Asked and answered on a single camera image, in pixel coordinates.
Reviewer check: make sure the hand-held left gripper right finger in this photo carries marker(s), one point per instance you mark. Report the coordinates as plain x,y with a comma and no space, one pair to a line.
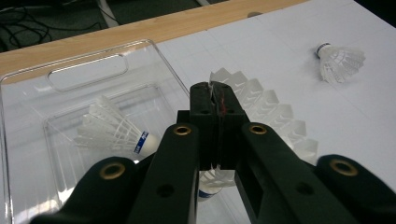
232,124

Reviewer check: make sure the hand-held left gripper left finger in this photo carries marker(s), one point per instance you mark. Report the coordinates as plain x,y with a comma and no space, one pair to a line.
204,124

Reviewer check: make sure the white shuttlecock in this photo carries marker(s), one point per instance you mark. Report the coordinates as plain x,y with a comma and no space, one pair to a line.
339,62
274,112
112,130

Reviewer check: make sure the clear plastic tray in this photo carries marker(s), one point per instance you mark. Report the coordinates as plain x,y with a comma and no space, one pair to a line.
37,109

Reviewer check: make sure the wooden table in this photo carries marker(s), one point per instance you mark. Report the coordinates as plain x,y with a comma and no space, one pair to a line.
155,31

